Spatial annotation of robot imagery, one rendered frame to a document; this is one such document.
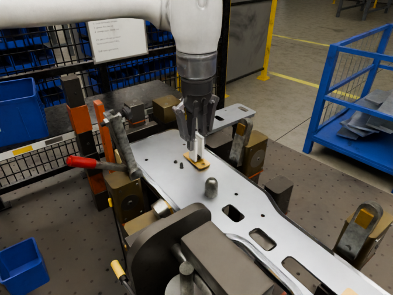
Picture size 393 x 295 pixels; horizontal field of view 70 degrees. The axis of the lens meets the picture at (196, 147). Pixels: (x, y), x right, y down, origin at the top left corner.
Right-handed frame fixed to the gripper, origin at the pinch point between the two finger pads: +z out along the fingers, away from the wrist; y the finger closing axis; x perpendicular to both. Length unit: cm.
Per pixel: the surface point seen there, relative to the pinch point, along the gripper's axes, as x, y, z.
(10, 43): -183, 21, 6
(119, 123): 1.8, 20.7, -15.1
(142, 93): -44.8, -7.3, 1.7
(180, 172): 1.6, 6.6, 4.6
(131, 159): 1.8, 19.4, -5.7
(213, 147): -4.5, -9.9, 6.6
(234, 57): -199, -207, 59
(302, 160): -3, -63, 35
